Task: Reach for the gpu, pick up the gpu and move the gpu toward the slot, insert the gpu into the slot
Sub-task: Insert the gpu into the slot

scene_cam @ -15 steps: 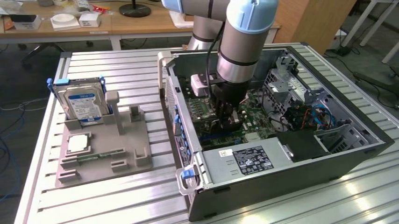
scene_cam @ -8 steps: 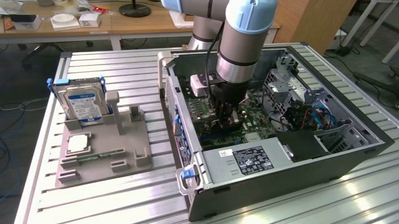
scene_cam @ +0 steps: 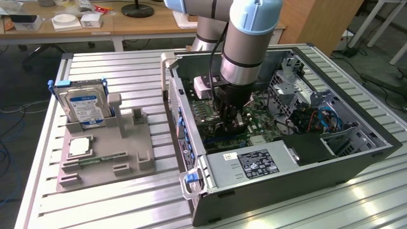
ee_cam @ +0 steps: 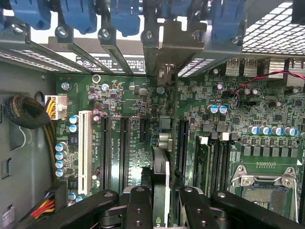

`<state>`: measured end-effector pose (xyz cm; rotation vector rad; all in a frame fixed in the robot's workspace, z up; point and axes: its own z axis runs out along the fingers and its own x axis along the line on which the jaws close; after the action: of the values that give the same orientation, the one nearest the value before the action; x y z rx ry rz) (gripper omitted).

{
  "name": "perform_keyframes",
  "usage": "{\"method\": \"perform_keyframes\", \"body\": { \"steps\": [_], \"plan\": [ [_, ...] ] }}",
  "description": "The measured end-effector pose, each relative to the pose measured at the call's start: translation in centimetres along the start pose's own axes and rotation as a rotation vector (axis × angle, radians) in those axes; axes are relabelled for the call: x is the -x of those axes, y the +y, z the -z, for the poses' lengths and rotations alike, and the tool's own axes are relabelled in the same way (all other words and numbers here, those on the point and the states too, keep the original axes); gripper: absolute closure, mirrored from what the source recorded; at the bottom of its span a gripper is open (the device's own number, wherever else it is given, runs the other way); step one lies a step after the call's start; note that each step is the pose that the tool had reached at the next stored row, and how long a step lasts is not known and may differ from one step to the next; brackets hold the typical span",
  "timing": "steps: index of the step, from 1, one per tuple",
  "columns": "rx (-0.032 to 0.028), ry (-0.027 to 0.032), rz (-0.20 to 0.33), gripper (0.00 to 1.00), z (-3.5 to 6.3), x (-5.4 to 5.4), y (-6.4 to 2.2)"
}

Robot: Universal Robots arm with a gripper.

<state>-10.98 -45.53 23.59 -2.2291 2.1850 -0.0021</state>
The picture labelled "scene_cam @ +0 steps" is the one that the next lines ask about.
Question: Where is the white table frame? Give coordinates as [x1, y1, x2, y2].
[348, 0, 407, 65]

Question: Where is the silver CPU chip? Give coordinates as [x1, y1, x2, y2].
[68, 137, 91, 157]

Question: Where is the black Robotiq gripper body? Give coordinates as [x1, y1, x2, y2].
[216, 83, 255, 137]

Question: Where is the wooden cabinet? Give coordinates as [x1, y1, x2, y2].
[282, 0, 366, 52]

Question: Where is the white paper stack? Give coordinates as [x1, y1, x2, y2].
[172, 10, 199, 30]

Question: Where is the orange item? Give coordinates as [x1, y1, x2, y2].
[1, 17, 16, 31]

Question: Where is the red SATA wire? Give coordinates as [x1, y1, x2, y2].
[310, 110, 319, 132]

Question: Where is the white block with round hole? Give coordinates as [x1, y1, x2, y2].
[51, 13, 83, 32]

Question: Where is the open black PC case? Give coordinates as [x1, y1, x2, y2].
[160, 46, 404, 227]

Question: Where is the black round stand base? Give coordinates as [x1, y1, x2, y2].
[120, 0, 156, 19]

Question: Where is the wooden desk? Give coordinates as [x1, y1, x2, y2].
[0, 0, 287, 52]

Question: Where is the green motherboard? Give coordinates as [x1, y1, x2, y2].
[187, 80, 283, 155]

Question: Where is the blue SATA wire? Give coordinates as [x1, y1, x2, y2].
[316, 106, 344, 134]

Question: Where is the small white labelled box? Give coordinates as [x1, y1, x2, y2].
[79, 13, 104, 29]

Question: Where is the hard disk in blue caddy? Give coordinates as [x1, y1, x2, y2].
[47, 77, 108, 131]

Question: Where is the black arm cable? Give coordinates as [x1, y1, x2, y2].
[208, 21, 231, 97]

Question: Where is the silver chipset heatsink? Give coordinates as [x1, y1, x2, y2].
[251, 136, 271, 146]

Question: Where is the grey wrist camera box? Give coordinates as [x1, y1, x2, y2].
[192, 75, 220, 99]

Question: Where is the tall silver disk bay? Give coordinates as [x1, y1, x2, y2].
[266, 69, 338, 120]

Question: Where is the black floor pedal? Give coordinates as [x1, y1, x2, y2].
[342, 47, 359, 58]

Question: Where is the white box with black lid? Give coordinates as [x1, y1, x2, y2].
[12, 14, 43, 31]

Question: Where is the low silver disk bay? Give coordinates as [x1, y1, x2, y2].
[319, 126, 379, 158]

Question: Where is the grey power supply unit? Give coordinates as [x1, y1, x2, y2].
[203, 139, 302, 189]

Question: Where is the grey printed parts rack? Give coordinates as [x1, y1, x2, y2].
[55, 93, 156, 193]

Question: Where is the green RAM stick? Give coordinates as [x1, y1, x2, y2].
[77, 154, 118, 165]

